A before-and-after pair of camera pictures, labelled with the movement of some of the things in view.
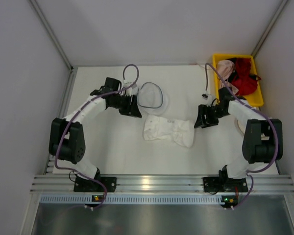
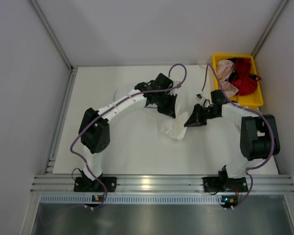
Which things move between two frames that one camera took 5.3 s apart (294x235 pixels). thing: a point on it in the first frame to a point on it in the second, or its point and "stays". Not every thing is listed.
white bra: [182, 131] to [174, 127]
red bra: [245, 82] stays
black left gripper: [127, 105] to [165, 102]
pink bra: [225, 68] stays
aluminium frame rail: [64, 183] stays
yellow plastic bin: [254, 99] stays
